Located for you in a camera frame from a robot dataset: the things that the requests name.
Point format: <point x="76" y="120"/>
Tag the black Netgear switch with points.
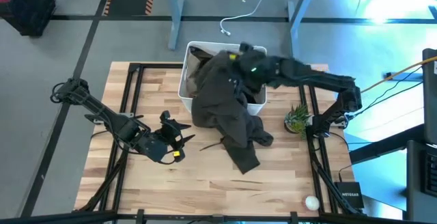
<point x="349" y="195"/>

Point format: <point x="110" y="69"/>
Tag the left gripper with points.
<point x="170" y="137"/>

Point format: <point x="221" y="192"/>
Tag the black office desk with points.
<point x="418" y="183"/>

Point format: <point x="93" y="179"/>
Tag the dark olive jacket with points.
<point x="218" y="104"/>

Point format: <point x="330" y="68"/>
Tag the white plastic laundry basket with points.
<point x="261" y="109"/>

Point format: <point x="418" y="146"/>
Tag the black case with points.
<point x="32" y="10"/>

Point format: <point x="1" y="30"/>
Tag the white ball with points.
<point x="312" y="203"/>

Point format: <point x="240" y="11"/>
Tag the black keyboard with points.
<point x="432" y="174"/>

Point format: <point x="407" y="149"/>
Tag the black monitor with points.
<point x="430" y="97"/>

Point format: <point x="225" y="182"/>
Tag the black aluminium frame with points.
<point x="160" y="66"/>

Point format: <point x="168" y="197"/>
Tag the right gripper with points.
<point x="256" y="70"/>

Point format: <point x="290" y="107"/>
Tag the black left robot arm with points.
<point x="126" y="130"/>

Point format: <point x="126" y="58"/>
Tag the small green potted plant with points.
<point x="297" y="119"/>

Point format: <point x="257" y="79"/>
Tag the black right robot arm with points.
<point x="317" y="77"/>

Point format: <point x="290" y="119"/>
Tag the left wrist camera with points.
<point x="165" y="116"/>

